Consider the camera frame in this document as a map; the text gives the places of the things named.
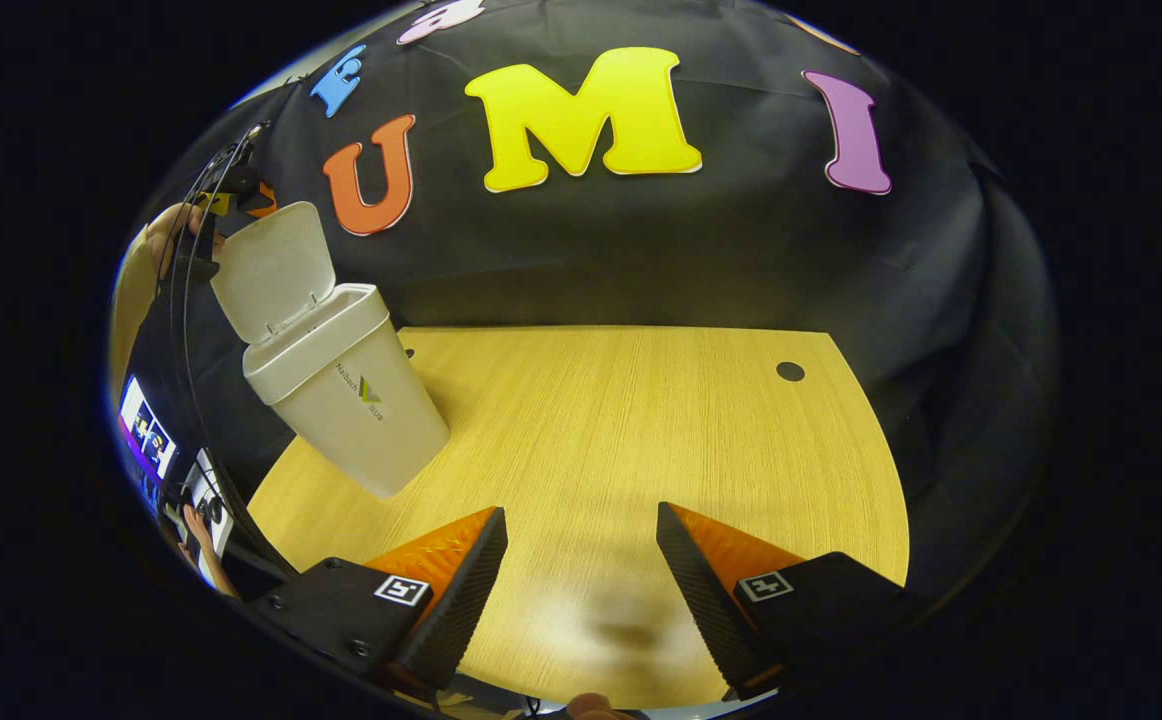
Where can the white framed computer screen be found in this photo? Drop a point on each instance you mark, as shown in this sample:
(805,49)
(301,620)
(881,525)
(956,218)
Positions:
(209,500)

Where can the lit computer screen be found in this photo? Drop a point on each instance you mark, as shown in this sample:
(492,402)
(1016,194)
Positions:
(147,435)

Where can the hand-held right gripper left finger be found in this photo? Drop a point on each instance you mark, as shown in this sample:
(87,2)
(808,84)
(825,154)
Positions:
(466,590)

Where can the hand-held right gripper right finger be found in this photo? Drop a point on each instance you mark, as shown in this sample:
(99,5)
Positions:
(701,590)

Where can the wooden desktop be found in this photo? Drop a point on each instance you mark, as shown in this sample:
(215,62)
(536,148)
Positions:
(591,430)

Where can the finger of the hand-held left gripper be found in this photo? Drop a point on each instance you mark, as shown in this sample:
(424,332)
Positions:
(261,202)

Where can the black backdrop cloth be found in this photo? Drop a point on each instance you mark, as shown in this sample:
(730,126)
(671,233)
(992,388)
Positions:
(741,250)

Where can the white desktop garbage bin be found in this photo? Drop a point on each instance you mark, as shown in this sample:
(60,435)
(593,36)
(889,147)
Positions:
(341,400)

